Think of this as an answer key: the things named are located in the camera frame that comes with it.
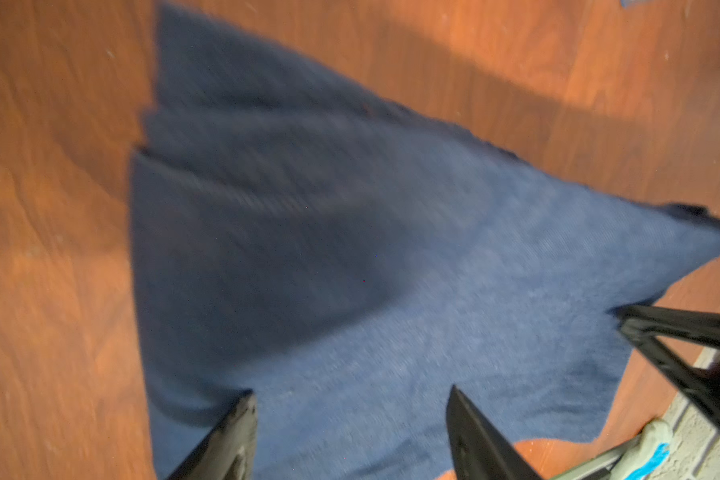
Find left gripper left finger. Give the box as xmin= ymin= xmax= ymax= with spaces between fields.
xmin=168 ymin=391 xmax=258 ymax=480

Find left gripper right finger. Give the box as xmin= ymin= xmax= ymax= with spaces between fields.
xmin=445 ymin=385 xmax=541 ymax=480

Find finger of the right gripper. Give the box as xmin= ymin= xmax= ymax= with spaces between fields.
xmin=614 ymin=304 xmax=720 ymax=433

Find dark blue denim trousers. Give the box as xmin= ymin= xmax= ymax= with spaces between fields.
xmin=130 ymin=4 xmax=720 ymax=479

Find blue work glove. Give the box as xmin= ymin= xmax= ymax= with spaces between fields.
xmin=609 ymin=419 xmax=673 ymax=480

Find aluminium mounting rail frame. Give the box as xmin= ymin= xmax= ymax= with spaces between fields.
xmin=551 ymin=434 xmax=641 ymax=480

